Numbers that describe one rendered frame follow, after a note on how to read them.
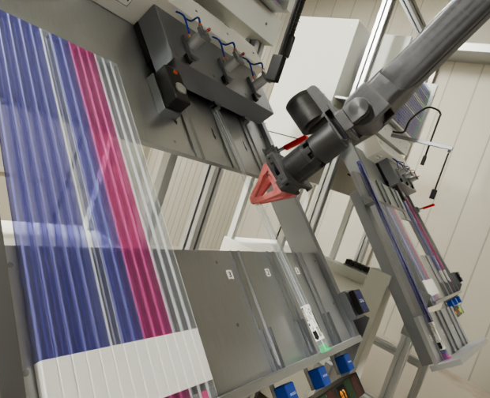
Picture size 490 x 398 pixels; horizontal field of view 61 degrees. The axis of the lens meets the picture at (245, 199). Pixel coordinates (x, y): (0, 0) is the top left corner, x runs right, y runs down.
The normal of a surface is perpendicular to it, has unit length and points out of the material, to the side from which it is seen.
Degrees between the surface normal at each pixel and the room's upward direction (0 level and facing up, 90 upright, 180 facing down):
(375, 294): 90
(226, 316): 43
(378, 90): 88
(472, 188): 90
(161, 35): 90
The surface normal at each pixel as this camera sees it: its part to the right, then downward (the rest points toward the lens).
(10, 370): 0.75, -0.48
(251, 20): 0.76, 0.30
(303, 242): -0.57, -0.11
